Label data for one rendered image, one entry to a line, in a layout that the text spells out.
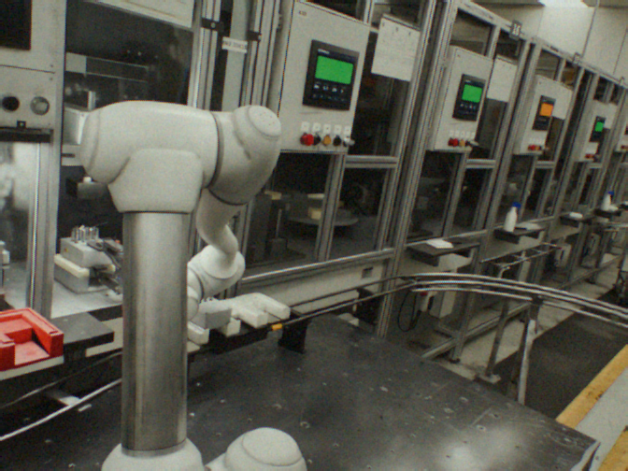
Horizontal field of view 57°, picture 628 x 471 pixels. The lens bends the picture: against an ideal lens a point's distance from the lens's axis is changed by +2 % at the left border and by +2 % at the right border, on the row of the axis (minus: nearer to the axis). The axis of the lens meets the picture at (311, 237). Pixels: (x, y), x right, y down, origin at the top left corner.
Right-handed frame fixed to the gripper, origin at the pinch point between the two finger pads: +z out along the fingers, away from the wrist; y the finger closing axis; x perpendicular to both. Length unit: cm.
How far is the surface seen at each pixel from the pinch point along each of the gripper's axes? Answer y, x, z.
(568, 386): -92, -291, -76
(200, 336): -12.5, -11.3, -34.9
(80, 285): -7.0, 5.6, -3.3
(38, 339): -7.0, 28.1, -27.7
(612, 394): -93, -310, -97
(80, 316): -9.4, 12.4, -16.4
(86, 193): 16.7, 1.9, 4.7
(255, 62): 61, -37, -12
